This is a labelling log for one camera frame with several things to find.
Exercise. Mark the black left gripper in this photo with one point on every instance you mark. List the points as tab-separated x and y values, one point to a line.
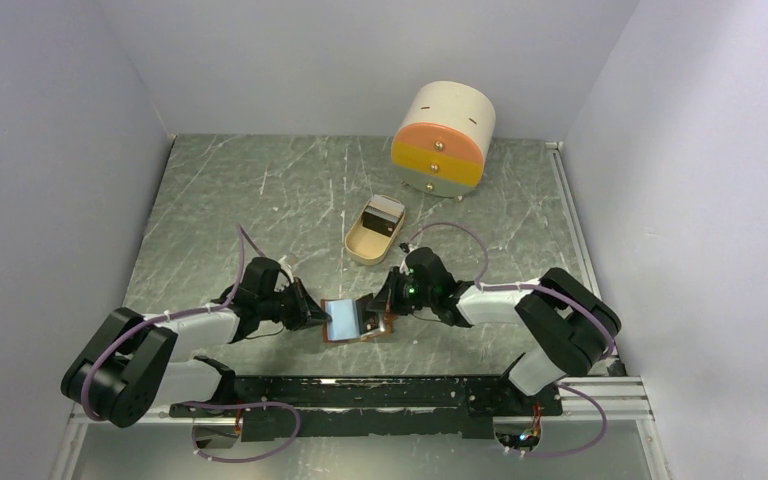
307	312

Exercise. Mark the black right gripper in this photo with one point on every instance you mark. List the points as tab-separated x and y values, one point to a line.
387	298

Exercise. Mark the brown leather card holder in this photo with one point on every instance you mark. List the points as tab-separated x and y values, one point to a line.
351	321

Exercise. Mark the beige oval card tray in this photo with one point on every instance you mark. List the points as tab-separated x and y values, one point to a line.
366	246

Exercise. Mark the stack of credit cards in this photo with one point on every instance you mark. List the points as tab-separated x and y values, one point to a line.
382	215

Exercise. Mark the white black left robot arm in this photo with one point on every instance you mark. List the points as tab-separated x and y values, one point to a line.
134	362

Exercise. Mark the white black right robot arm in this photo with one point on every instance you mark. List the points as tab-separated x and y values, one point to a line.
572	327

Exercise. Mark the round mini drawer cabinet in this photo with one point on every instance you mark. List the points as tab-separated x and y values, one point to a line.
442	144

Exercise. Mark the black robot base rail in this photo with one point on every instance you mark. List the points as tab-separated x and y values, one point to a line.
467	405

